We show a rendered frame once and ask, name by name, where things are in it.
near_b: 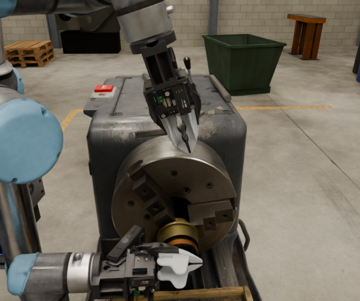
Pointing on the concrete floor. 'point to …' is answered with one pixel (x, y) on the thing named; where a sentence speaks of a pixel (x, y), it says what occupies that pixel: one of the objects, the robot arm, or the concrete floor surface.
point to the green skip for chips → (243, 61)
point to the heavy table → (307, 35)
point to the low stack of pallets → (30, 52)
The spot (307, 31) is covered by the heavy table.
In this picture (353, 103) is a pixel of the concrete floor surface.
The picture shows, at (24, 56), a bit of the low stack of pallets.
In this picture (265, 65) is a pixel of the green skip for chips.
